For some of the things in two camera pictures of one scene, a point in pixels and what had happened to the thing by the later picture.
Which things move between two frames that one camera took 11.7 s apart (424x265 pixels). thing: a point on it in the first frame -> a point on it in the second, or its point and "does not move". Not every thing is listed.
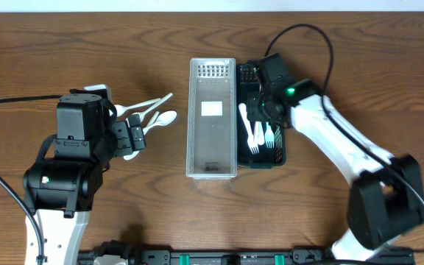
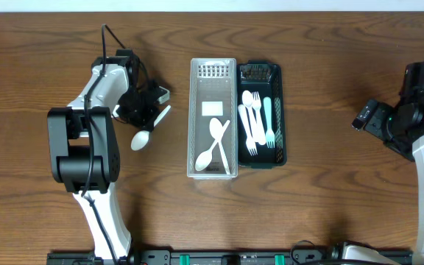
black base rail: [236, 256] does not move
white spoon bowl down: [132, 154] -> [217, 130]
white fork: [251, 141] does not move
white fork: [269, 138] does not move
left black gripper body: [124, 138] -> [138, 111]
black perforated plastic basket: [248, 82] does not move
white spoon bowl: [164, 118] -> [205, 158]
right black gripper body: [255, 107] -> [377, 120]
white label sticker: [211, 108] does not move
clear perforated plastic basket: [211, 119] does not move
